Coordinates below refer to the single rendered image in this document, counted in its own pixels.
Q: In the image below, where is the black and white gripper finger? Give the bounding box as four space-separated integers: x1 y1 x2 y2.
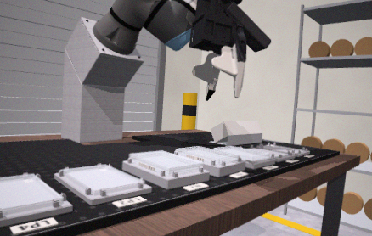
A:
211 28 246 98
192 52 222 101

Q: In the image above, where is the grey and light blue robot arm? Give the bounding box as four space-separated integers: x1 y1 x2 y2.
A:
93 0 271 55

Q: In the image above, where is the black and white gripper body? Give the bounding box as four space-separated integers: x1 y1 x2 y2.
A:
189 0 243 52

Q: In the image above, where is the black perforated work table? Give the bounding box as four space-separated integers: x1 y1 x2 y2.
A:
0 132 340 236

